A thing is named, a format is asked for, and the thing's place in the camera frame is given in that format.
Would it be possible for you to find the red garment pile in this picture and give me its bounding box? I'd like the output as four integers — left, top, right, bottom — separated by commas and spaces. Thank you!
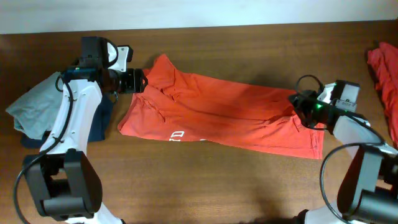
367, 42, 397, 147

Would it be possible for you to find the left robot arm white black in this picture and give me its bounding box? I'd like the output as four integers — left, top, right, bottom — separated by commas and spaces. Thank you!
13, 67, 149, 223

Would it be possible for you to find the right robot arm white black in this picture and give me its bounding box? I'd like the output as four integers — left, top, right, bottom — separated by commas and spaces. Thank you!
289, 88, 397, 223

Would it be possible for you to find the grey folded shirt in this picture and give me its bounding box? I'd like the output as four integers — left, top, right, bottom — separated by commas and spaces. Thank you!
6, 72, 62, 139

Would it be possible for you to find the red t-shirt with logo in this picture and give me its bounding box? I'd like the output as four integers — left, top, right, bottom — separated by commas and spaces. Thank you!
118, 55, 324, 159

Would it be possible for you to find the dark navy folded garment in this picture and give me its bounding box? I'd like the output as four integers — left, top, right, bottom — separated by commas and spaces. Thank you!
20, 95, 114, 149

